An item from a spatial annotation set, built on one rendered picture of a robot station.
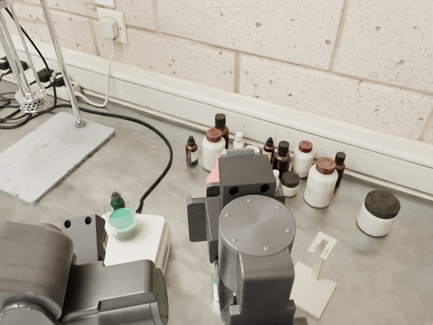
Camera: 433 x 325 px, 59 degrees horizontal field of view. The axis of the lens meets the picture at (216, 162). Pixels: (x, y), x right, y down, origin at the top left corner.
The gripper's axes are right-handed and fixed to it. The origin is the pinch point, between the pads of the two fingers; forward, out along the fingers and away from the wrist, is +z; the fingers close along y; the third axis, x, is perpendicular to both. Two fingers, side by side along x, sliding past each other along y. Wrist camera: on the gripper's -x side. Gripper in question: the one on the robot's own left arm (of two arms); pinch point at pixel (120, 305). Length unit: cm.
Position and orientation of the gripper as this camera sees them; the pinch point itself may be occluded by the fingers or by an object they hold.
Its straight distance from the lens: 60.7
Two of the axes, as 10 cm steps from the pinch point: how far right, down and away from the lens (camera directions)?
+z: 0.7, 3.2, 9.5
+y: -9.9, 1.6, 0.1
